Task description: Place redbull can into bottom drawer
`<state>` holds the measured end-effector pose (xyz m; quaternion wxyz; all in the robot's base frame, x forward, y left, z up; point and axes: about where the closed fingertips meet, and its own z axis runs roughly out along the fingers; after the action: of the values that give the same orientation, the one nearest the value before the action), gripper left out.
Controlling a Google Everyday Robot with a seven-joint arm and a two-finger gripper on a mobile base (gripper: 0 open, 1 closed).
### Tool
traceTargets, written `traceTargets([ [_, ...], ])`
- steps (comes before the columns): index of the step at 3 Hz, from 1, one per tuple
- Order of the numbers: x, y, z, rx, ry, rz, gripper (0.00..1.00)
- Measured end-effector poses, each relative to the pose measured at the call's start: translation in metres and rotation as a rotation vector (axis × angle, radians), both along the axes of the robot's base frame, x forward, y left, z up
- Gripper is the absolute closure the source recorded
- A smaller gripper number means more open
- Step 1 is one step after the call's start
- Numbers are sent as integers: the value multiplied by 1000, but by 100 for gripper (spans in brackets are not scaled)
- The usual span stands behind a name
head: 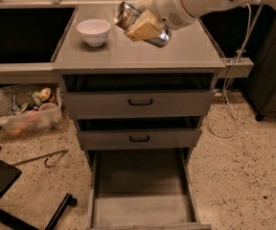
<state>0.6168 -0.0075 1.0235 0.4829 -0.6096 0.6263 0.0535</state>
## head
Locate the metal rod with hook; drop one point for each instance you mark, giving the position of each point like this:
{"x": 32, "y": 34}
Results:
{"x": 49, "y": 159}

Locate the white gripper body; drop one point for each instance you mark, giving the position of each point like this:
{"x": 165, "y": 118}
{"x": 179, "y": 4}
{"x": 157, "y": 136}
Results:
{"x": 167, "y": 6}

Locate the grey middle drawer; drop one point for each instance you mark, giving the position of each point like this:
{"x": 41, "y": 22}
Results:
{"x": 139, "y": 133}

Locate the dark rolling cabinet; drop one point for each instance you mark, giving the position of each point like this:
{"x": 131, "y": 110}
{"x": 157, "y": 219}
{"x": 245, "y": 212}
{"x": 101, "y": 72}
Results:
{"x": 260, "y": 88}

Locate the grey top drawer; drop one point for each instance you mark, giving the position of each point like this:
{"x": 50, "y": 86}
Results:
{"x": 136, "y": 95}

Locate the white ceramic bowl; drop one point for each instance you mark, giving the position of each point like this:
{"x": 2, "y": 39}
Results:
{"x": 94, "y": 32}

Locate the grey drawer cabinet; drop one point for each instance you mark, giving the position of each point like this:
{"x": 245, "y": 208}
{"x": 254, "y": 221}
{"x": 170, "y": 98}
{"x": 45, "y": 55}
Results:
{"x": 188, "y": 52}

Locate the clear plastic bin with items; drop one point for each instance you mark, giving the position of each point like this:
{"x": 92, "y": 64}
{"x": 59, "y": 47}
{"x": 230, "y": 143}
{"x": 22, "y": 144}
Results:
{"x": 28, "y": 108}

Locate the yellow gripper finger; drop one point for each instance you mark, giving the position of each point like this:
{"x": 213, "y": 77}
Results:
{"x": 146, "y": 26}
{"x": 142, "y": 5}

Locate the grey drawer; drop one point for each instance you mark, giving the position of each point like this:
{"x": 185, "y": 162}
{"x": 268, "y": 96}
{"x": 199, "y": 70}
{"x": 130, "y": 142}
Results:
{"x": 136, "y": 95}
{"x": 139, "y": 133}
{"x": 142, "y": 189}

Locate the black chair base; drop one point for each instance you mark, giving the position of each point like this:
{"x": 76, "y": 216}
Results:
{"x": 20, "y": 202}

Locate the grey bottom drawer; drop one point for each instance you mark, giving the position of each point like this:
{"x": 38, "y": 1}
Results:
{"x": 142, "y": 189}

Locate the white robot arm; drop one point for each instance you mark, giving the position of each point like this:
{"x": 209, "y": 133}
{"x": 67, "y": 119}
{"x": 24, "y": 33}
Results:
{"x": 197, "y": 8}

